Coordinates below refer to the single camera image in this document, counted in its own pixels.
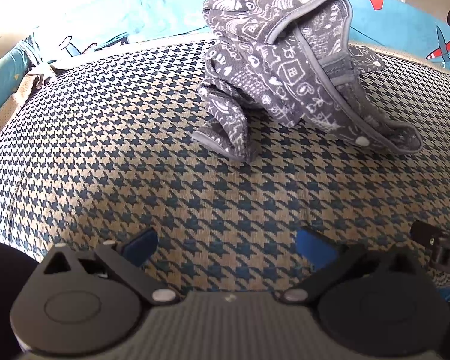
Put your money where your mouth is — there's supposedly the grey patterned fleece garment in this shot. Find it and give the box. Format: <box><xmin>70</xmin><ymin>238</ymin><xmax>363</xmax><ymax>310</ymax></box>
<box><xmin>193</xmin><ymin>0</ymin><xmax>423</xmax><ymax>163</ymax></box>

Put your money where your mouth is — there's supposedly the houndstooth sofa cushion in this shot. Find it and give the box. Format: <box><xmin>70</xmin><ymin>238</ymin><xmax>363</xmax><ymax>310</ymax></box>
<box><xmin>0</xmin><ymin>41</ymin><xmax>450</xmax><ymax>290</ymax></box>

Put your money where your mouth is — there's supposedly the blue cartoon print pillow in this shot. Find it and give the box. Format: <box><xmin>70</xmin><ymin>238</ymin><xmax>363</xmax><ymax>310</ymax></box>
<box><xmin>0</xmin><ymin>0</ymin><xmax>450</xmax><ymax>108</ymax></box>

